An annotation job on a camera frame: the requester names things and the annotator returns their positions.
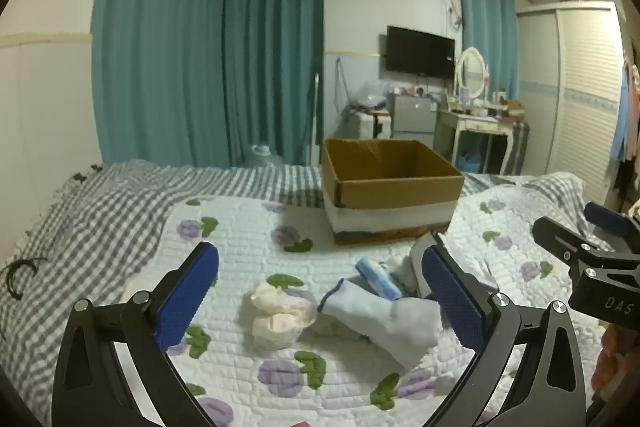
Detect clear water jug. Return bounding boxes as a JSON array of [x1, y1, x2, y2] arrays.
[[243, 143, 286, 168]]

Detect grey striped case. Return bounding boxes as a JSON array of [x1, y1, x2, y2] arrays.
[[504, 119, 530, 175]]

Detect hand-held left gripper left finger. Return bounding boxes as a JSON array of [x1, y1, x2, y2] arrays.
[[51, 241, 221, 427]]

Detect small grey fridge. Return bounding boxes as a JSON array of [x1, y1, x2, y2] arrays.
[[387, 92, 435, 152]]

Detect cream sock bundle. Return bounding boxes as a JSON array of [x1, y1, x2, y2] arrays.
[[249, 279, 318, 349]]

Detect blue waste bin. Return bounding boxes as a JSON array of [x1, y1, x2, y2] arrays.
[[457, 152, 483, 174]]

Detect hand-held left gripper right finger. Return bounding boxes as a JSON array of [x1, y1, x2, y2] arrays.
[[421, 243, 587, 427]]

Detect light blue sock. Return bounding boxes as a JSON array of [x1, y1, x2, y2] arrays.
[[317, 278, 443, 370]]

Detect black wall cable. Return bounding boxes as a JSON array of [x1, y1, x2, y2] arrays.
[[335, 57, 352, 110]]

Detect white oval mirror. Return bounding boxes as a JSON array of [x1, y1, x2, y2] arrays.
[[454, 47, 490, 102]]

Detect white grey cloth bundle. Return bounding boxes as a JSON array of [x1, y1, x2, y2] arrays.
[[385, 231, 448, 300]]

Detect narrow teal curtain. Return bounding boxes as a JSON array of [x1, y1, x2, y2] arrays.
[[456, 0, 518, 108]]

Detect clear plastic bag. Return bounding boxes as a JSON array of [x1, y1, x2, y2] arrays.
[[350, 79, 396, 112]]

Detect brown cardboard box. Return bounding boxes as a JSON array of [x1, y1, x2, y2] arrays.
[[320, 138, 466, 247]]

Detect hanging clothes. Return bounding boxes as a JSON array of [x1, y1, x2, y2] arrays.
[[607, 52, 640, 208]]

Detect person's orange patterned clothing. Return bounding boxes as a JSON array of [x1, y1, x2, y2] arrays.
[[591, 326, 640, 395]]

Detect floral quilted blanket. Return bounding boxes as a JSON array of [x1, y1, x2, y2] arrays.
[[0, 159, 616, 408]]

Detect white dressing table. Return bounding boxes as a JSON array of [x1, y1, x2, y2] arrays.
[[434, 99, 516, 175]]

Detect white wardrobe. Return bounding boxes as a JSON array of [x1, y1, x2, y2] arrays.
[[515, 1, 631, 208]]

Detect wide teal curtain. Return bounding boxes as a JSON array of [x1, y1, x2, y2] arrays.
[[90, 0, 228, 168]]

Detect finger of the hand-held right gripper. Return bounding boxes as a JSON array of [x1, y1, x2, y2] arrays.
[[531, 216, 640, 269], [584, 202, 640, 242]]

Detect white suitcase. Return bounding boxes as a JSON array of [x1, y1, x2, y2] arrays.
[[345, 109, 391, 140]]

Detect teal curtain panel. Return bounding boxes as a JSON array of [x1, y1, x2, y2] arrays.
[[222, 0, 325, 168]]

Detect black wall television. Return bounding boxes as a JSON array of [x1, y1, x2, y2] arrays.
[[385, 25, 456, 80]]

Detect blue striped sock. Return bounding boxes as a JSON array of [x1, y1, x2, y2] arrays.
[[355, 257, 403, 300]]

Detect black hair clip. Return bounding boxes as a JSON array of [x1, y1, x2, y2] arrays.
[[0, 257, 48, 303]]

